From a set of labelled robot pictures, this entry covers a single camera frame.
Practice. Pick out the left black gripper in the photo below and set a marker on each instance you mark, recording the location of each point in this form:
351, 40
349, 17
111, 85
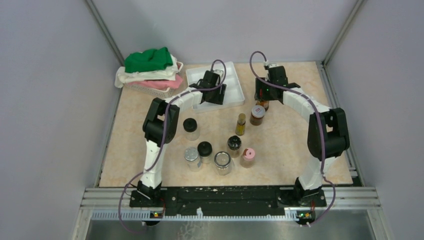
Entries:
219, 97

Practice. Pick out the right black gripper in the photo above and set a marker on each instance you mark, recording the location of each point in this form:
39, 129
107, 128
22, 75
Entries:
259, 86

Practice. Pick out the red lid sauce jar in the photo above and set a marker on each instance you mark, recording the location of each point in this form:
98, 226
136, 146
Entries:
264, 103

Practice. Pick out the white divided plastic tray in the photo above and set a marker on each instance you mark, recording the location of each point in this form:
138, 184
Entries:
233, 96

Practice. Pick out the white lid sauce jar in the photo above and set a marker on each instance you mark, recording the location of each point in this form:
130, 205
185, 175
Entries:
256, 115

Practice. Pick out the black cap sesame jar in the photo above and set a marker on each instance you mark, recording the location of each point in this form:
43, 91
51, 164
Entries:
191, 129

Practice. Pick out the gold cap yellow bottle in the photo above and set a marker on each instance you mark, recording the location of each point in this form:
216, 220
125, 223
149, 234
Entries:
241, 124

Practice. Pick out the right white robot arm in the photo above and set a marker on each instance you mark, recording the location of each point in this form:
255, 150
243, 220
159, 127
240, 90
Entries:
327, 136

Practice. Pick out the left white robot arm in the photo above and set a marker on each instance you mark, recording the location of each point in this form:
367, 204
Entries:
161, 122

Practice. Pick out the black grinder top jar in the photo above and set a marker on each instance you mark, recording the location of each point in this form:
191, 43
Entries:
234, 144

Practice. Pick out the white plastic basket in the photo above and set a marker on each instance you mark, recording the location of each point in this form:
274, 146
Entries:
161, 93

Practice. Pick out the black cap glass jar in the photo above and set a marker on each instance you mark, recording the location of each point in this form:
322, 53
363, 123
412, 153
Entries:
205, 151

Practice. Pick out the pink cloth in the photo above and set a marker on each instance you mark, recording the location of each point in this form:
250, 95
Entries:
162, 83

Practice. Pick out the silver perforated lid shaker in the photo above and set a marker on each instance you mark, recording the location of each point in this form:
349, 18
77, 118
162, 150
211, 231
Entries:
192, 158

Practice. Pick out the clear lid glass jar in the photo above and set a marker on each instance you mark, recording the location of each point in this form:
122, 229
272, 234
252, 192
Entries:
223, 163

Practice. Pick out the pink lid spice jar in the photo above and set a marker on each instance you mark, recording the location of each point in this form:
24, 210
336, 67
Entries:
247, 159

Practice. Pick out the green cloth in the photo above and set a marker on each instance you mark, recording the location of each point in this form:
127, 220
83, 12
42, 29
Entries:
148, 61

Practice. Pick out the white cloth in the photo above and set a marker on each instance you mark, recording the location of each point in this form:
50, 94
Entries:
122, 77

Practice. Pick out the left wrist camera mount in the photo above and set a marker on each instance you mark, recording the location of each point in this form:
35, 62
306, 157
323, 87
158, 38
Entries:
219, 72

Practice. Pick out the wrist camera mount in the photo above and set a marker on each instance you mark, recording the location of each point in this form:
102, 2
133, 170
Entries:
268, 65
219, 72

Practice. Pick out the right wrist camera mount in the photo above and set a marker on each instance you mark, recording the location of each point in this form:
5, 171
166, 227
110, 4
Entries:
268, 65

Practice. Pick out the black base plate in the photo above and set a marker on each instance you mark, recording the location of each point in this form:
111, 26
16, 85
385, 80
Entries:
227, 201

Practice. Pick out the white cable duct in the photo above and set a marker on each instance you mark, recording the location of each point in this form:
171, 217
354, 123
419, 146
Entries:
148, 215

